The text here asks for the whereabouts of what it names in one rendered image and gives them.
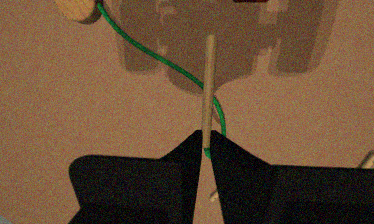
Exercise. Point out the green string with thin wooden stick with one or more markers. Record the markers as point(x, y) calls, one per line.
point(209, 79)

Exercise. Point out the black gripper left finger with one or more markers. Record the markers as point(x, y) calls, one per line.
point(169, 183)

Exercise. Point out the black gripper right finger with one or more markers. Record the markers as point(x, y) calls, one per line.
point(252, 191)

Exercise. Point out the round wooden button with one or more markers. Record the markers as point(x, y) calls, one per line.
point(82, 11)

